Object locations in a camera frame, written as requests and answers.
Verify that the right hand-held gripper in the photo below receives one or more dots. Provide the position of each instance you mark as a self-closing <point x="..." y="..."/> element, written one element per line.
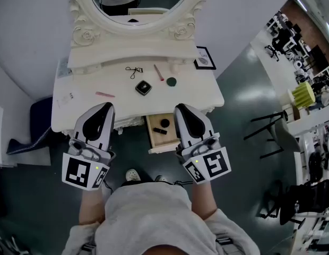
<point x="212" y="163"/>

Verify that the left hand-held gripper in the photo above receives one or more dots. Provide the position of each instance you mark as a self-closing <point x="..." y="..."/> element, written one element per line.
<point x="77" y="169"/>

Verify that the black round item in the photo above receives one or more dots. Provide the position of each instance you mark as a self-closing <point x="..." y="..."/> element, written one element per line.
<point x="164" y="122"/>

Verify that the black tube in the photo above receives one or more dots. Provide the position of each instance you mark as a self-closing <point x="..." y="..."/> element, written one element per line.
<point x="160" y="130"/>

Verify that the large wooden drawer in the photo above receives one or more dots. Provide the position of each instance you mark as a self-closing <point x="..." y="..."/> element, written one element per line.
<point x="159" y="139"/>

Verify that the pink lipstick tube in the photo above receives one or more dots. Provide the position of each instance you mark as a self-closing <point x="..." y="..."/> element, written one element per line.
<point x="104" y="94"/>

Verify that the black square compact case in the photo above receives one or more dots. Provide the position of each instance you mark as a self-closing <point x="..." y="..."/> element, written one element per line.
<point x="143" y="88"/>

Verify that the pink makeup brush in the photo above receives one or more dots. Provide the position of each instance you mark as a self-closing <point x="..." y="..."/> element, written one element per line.
<point x="159" y="73"/>

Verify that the black eyelash curler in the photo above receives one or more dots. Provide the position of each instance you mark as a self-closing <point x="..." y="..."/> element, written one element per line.
<point x="138" y="69"/>

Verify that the person's right forearm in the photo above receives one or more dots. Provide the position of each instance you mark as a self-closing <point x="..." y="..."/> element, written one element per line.
<point x="204" y="200"/>

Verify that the person's left forearm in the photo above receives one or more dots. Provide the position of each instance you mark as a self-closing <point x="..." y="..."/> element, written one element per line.
<point x="91" y="208"/>

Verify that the white ornate vanity table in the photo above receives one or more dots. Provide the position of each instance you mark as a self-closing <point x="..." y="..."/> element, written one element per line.
<point x="193" y="89"/>

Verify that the white paper label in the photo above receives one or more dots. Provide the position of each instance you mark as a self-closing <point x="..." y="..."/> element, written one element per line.
<point x="65" y="98"/>

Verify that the person's white shoe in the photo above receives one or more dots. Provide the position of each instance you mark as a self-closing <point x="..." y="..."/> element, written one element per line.
<point x="160" y="179"/>
<point x="133" y="174"/>

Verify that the dark blue mat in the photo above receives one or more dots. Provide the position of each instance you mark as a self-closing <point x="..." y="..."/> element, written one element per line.
<point x="34" y="121"/>

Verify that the clear sticker sheet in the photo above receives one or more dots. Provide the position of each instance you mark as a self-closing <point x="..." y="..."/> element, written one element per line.
<point x="64" y="69"/>

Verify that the white flat boards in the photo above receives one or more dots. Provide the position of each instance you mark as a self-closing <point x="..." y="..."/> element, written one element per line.
<point x="24" y="158"/>

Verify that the black-framed grey chair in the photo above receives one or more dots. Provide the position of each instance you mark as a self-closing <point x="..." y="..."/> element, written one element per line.
<point x="285" y="134"/>

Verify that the person's grey top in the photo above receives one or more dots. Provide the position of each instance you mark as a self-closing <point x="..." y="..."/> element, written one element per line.
<point x="154" y="216"/>

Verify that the oval white-framed mirror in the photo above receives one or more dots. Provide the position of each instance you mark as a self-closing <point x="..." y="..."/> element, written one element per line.
<point x="122" y="26"/>

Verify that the yellow-green round table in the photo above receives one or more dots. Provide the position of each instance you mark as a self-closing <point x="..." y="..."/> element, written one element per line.
<point x="303" y="94"/>

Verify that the black mesh office chair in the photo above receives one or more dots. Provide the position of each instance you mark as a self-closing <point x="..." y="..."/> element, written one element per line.
<point x="305" y="200"/>

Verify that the black picture frame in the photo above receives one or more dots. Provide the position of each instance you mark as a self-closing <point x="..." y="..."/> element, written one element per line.
<point x="204" y="60"/>

